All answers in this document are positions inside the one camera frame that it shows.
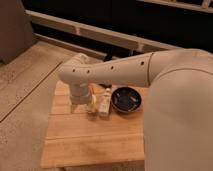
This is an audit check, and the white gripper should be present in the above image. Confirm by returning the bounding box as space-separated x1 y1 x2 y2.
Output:
69 84 92 105

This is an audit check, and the cream ceramic cup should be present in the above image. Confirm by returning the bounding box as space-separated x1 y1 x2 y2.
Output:
86 95 97 114

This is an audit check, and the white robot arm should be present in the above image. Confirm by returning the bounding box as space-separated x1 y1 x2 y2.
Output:
59 49 213 171

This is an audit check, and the dark ceramic bowl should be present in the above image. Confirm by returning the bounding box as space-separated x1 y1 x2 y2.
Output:
111 87 142 113

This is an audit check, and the small white bottle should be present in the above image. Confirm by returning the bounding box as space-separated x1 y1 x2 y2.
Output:
99 88 111 117

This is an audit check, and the black rectangular block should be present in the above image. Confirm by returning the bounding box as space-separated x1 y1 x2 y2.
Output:
99 84 112 89

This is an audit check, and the wooden board table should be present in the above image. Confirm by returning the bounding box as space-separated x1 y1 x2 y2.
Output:
41 82 144 168

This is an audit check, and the grey cabinet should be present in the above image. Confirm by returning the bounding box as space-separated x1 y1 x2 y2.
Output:
0 0 36 63

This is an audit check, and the black bracket on rail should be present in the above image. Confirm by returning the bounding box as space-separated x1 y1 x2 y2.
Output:
103 53 113 62

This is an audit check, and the white shelf rail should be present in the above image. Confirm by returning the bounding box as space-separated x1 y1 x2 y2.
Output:
26 10 178 53

